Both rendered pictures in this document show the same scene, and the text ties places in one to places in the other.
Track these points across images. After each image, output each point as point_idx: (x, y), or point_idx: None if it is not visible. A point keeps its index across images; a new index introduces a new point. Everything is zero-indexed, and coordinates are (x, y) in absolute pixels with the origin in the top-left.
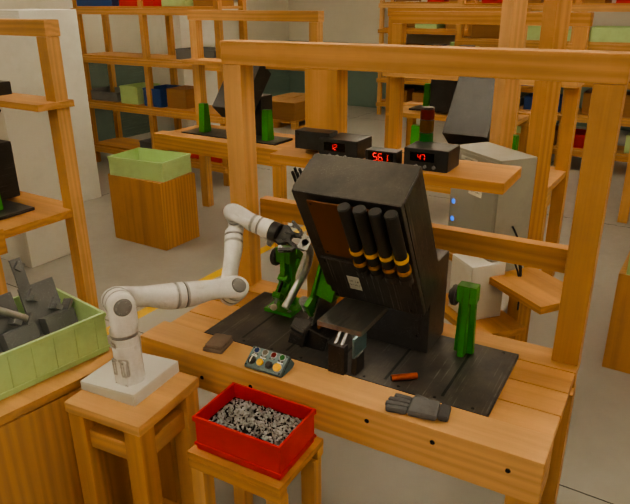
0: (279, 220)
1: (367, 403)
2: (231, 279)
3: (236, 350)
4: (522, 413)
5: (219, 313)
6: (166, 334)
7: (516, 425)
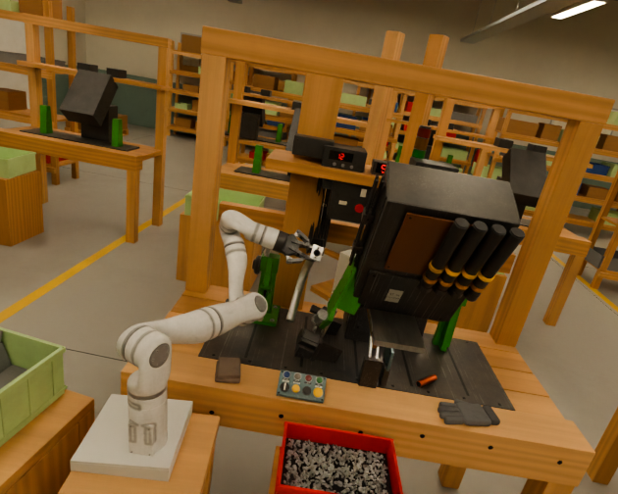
0: None
1: (422, 418)
2: (253, 297)
3: (251, 374)
4: (527, 400)
5: None
6: None
7: (535, 414)
